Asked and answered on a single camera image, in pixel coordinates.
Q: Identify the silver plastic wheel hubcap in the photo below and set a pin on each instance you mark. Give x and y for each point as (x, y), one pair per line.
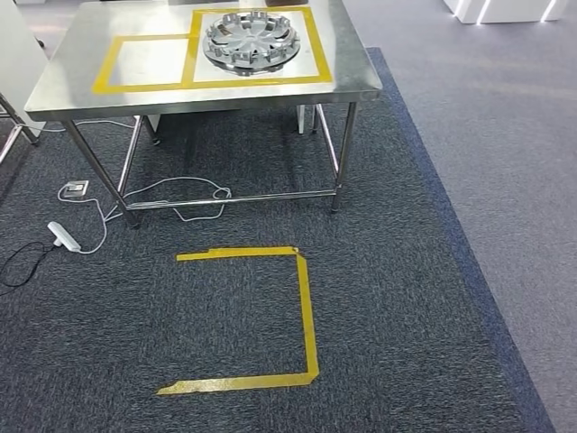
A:
(250, 45)

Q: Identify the yellow tape frames on workbench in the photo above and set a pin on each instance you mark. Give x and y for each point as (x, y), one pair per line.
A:
(189, 60)

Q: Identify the steel workbench table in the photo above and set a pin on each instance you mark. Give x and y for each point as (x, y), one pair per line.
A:
(67, 89)

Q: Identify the yellow floor tape strip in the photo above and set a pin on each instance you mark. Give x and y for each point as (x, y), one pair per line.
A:
(308, 323)

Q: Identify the metal floor socket box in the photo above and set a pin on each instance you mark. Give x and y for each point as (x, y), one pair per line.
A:
(75, 189)

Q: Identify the long white power strip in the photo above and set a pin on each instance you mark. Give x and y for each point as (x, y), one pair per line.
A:
(64, 236)

